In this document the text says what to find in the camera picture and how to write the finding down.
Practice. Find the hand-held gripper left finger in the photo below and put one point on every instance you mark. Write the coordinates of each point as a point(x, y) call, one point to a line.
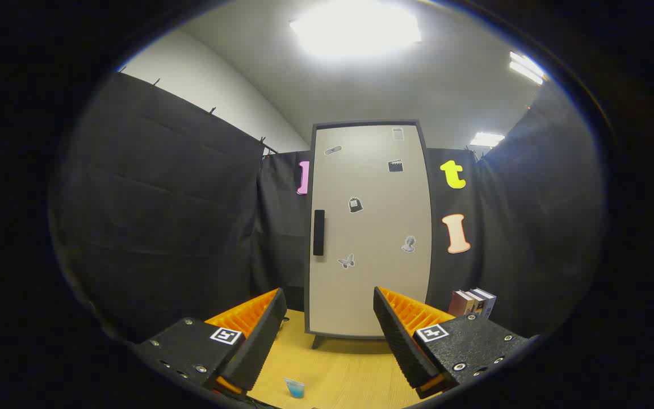
point(259, 346)

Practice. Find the white blue cosmetic tube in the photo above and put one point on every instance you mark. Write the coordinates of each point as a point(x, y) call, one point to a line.
point(295, 389)

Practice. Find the dark grey cabinet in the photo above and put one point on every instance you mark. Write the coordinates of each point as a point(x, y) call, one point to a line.
point(318, 342)

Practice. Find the small ceiling light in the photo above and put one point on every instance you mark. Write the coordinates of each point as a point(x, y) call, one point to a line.
point(486, 139)

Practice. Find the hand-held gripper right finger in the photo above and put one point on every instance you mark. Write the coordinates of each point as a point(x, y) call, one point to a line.
point(401, 346)

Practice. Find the black backdrop cloth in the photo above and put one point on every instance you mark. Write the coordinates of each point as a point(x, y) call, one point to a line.
point(162, 216)

